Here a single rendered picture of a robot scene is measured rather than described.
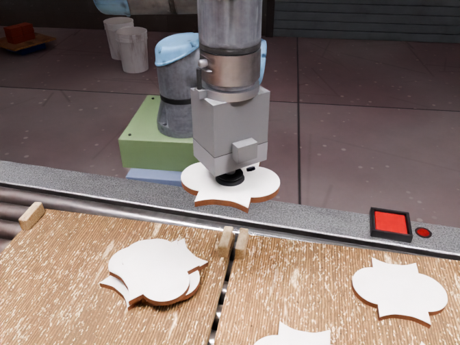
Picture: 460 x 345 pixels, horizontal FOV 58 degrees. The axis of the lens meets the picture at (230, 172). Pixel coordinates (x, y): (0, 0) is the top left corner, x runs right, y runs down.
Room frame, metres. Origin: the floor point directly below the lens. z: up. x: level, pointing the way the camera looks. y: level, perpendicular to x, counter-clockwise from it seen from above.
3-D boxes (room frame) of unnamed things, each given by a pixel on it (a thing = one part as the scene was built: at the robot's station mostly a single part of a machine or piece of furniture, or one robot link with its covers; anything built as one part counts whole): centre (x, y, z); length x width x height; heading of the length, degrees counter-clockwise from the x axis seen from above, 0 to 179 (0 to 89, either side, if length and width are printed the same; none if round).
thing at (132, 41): (4.03, 0.94, 0.19); 0.30 x 0.30 x 0.37
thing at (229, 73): (0.51, 0.00, 1.30); 0.08 x 0.08 x 0.05
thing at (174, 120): (1.00, 0.12, 1.01); 0.15 x 0.15 x 0.10
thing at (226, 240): (0.56, 0.01, 0.95); 0.06 x 0.02 x 0.03; 169
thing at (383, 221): (0.64, -0.32, 0.92); 0.06 x 0.06 x 0.01; 76
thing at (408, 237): (0.64, -0.32, 0.92); 0.08 x 0.08 x 0.02; 76
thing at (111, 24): (4.41, 1.14, 0.19); 0.30 x 0.30 x 0.37
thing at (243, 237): (0.56, -0.02, 0.95); 0.06 x 0.02 x 0.03; 170
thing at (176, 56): (1.00, 0.12, 1.13); 0.13 x 0.12 x 0.14; 89
